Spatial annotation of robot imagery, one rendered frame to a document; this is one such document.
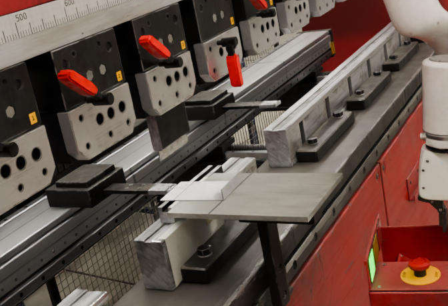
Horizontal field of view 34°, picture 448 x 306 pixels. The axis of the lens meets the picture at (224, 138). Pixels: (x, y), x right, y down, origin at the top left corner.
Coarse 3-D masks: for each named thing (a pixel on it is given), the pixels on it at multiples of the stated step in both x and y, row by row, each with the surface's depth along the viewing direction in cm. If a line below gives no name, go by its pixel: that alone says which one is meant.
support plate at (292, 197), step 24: (240, 192) 129; (264, 192) 126; (288, 192) 124; (312, 192) 122; (168, 216) 126; (192, 216) 124; (216, 216) 121; (240, 216) 119; (264, 216) 117; (288, 216) 115; (312, 216) 115
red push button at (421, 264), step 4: (412, 260) 133; (416, 260) 132; (420, 260) 132; (424, 260) 132; (428, 260) 132; (408, 264) 133; (412, 264) 132; (416, 264) 131; (420, 264) 131; (424, 264) 131; (428, 264) 131; (412, 268) 131; (416, 268) 131; (420, 268) 130; (424, 268) 130; (428, 268) 131; (416, 272) 132; (420, 272) 132; (424, 272) 132; (416, 276) 132; (420, 276) 132; (424, 276) 132
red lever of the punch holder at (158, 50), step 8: (144, 40) 112; (152, 40) 112; (144, 48) 113; (152, 48) 113; (160, 48) 114; (160, 56) 115; (168, 56) 116; (160, 64) 120; (168, 64) 119; (176, 64) 118
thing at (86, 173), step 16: (80, 176) 143; (96, 176) 142; (112, 176) 145; (48, 192) 143; (64, 192) 141; (80, 192) 139; (96, 192) 140; (112, 192) 141; (128, 192) 139; (144, 192) 137; (160, 192) 136
